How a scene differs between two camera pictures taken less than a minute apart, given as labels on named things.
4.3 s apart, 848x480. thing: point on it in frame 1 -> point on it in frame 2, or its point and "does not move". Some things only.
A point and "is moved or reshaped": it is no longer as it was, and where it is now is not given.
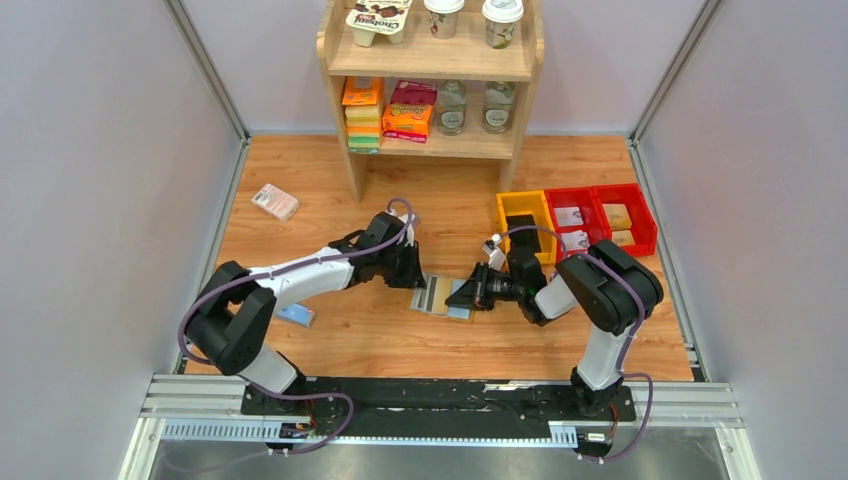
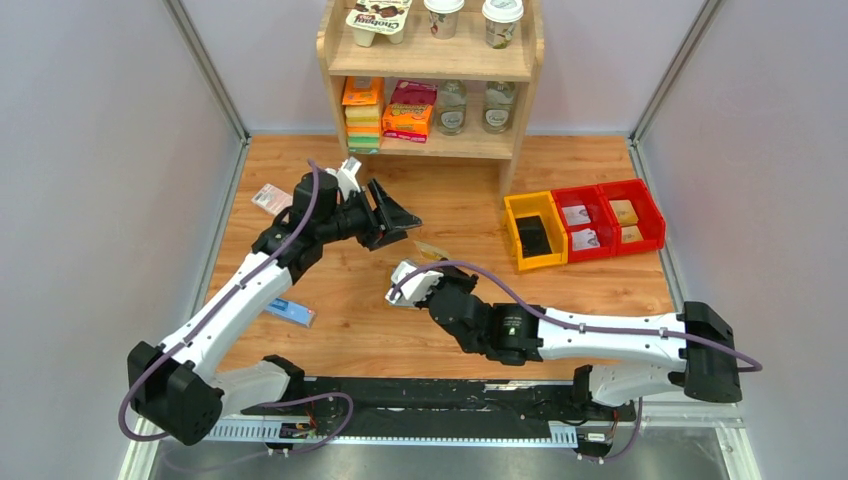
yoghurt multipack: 384,17 does not move
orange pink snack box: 409,114 does not move
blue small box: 299,314 does not move
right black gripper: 482,288 -> 444,291
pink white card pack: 276,202 does not move
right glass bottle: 498,106 does not move
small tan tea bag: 437,290 is moved or reshaped
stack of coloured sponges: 362,102 does not move
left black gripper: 407,266 -> 378,221
